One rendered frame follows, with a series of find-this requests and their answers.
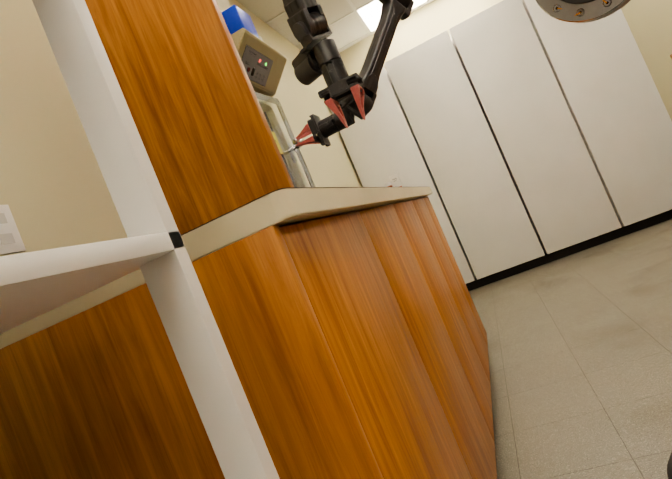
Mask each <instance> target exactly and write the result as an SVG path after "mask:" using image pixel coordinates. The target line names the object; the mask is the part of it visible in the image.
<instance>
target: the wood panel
mask: <svg viewBox="0 0 672 479"><path fill-rule="evenodd" d="M85 2H86V5H87V7H88V10H89V12H90V15H91V17H92V19H93V22H94V24H95V27H96V29H97V32H98V34H99V37H100V39H101V42H102V44H103V46H104V49H105V51H106V54H107V56H108V59H109V61H110V64H111V66H112V69H113V71H114V73H115V76H116V78H117V81H118V83H119V86H120V88H121V91H122V93H123V96H124V98H125V100H126V103H127V105H128V108H129V110H130V113H131V115H132V118H133V120H134V122H135V125H136V127H137V130H138V132H139V135H140V137H141V140H142V142H143V145H144V147H145V149H146V152H147V154H148V157H149V159H150V162H151V164H152V167H153V169H154V172H155V174H156V176H157V179H158V181H159V184H160V186H161V189H162V191H163V194H164V196H165V198H166V201H167V203H168V206H169V208H170V211H171V213H172V216H173V218H174V221H175V223H176V225H177V228H178V230H179V233H180V235H182V234H184V233H186V232H188V231H190V230H192V229H194V228H196V227H198V226H200V225H203V224H205V223H207V222H209V221H211V220H213V219H215V218H217V217H219V216H221V215H223V214H226V213H228V212H230V211H232V210H234V209H236V208H238V207H240V206H242V205H244V204H246V203H248V202H251V201H253V200H255V199H257V198H259V197H261V196H263V195H265V194H267V193H270V192H272V191H275V190H278V189H281V188H287V187H294V185H293V183H292V180H291V178H290V175H289V173H288V171H287V168H286V166H285V163H284V161H283V159H282V156H281V154H280V151H279V149H278V147H277V144H276V142H275V140H274V137H273V135H272V132H271V130H270V128H269V125H268V123H267V120H266V118H265V116H264V113H263V111H262V108H261V106H260V104H259V101H258V99H257V97H256V94H255V92H254V89H253V87H252V85H251V82H250V80H249V77H248V75H247V73H246V70H245V68H244V65H243V63H242V61H241V58H240V56H239V54H238V51H237V49H236V46H235V44H234V42H233V39H232V37H231V34H230V32H229V30H228V27H227V25H226V23H225V20H224V18H223V15H222V13H221V11H220V8H219V6H218V3H217V1H216V0H85Z"/></svg>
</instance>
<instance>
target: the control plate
mask: <svg viewBox="0 0 672 479"><path fill-rule="evenodd" d="M260 59H261V62H259V60H260ZM241 61H242V63H243V65H244V66H245V70H246V73H247V75H248V77H249V80H251V81H254V82H256V83H258V84H260V85H262V86H264V87H265V85H266V82H267V79H268V76H269V73H270V70H271V67H272V64H273V60H271V59H269V58H268V57H266V56H265V55H263V54H261V53H260V52H258V51H256V50H255V49H253V48H252V47H250V46H248V45H247V44H246V47H245V50H244V53H243V56H242V60H241ZM265 63H267V65H266V66H265ZM248 67H250V71H249V72H247V68H248ZM253 68H255V72H254V75H253V76H251V72H252V69H253ZM257 72H258V73H259V74H258V75H257V74H256V73H257ZM260 74H261V75H262V76H260ZM263 76H265V78H263Z"/></svg>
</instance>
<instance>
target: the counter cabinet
mask: <svg viewBox="0 0 672 479"><path fill-rule="evenodd" d="M192 265H193V267H194V270H195V272H196V274H197V277H198V279H199V282H200V284H201V287H202V289H203V292H204V294H205V297H206V299H207V301H208V304H209V306H210V309H211V311H212V314H213V316H214V319H215V321H216V324H217V326H218V328H219V331H220V333H221V336H222V338H223V341H224V343H225V346H226V348H227V351H228V353H229V355H230V358H231V360H232V363H233V365H234V368H235V370H236V373H237V375H238V377H239V380H240V382H241V385H242V387H243V390H244V392H245V395H246V397H247V400H248V402H249V404H250V407H251V409H252V412H253V414H254V417H255V419H256V422H257V424H258V427H259V429H260V431H261V434H262V436H263V439H264V441H265V444H266V446H267V449H268V451H269V453H270V456H271V458H272V461H273V463H274V466H275V468H276V471H277V473H278V476H279V478H280V479H497V471H496V457H495V443H494V429H493V414H492V400H491V386H490V372H489V358H488V344H487V333H486V331H485V328H484V326H483V324H482V321H481V319H480V317H479V314H478V312H477V310H476V307H475V305H474V303H473V300H472V298H471V296H470V293H469V291H468V289H467V286H466V284H465V282H464V279H463V277H462V275H461V272H460V270H459V268H458V265H457V263H456V261H455V258H454V256H453V254H452V251H451V249H450V247H449V244H448V242H447V240H446V237H445V235H444V233H443V230H442V228H441V226H440V223H439V221H438V219H437V216H436V214H435V212H434V209H433V207H432V205H431V202H430V200H429V198H428V197H423V198H418V199H413V200H408V201H403V202H398V203H393V204H388V205H384V206H379V207H374V208H369V209H364V210H359V211H354V212H350V213H345V214H340V215H335V216H330V217H325V218H320V219H316V220H311V221H306V222H301V223H296V224H291V225H286V226H281V227H279V225H272V226H270V227H268V228H266V229H263V230H261V231H259V232H257V233H255V234H252V235H250V236H248V237H246V238H244V239H241V240H239V241H237V242H235V243H233V244H230V245H228V246H226V247H224V248H222V249H219V250H217V251H215V252H213V253H211V254H208V255H206V256H204V257H202V258H200V259H197V260H195V261H193V262H192ZM0 479H225V477H224V475H223V472H222V470H221V467H220V465H219V462H218V460H217V457H216V455H215V452H214V450H213V447H212V445H211V442H210V440H209V437H208V435H207V432H206V430H205V428H204V425H203V423H202V420H201V418H200V415H199V413H198V410H197V408H196V405H195V403H194V400H193V398H192V395H191V393H190V390H189V388H188V385H187V383H186V380H185V378H184V375H183V373H182V371H181V368H180V366H179V363H178V361H177V358H176V356H175V353H174V351H173V348H172V346H171V343H170V341H169V338H168V336H167V333H166V331H165V328H164V326H163V323H162V321H161V318H160V316H159V314H158V311H157V309H156V306H155V304H154V301H153V299H152V296H151V294H150V291H149V289H148V286H147V284H146V283H145V284H142V285H140V286H138V287H136V288H134V289H131V290H129V291H127V292H125V293H123V294H120V295H118V296H116V297H114V298H112V299H109V300H107V301H105V302H103V303H101V304H98V305H96V306H94V307H92V308H90V309H87V310H85V311H83V312H81V313H79V314H76V315H74V316H72V317H70V318H68V319H65V320H63V321H61V322H59V323H57V324H54V325H52V326H50V327H48V328H46V329H43V330H41V331H39V332H37V333H35V334H32V335H30V336H28V337H26V338H24V339H21V340H19V341H17V342H15V343H13V344H10V345H8V346H6V347H4V348H2V349H0Z"/></svg>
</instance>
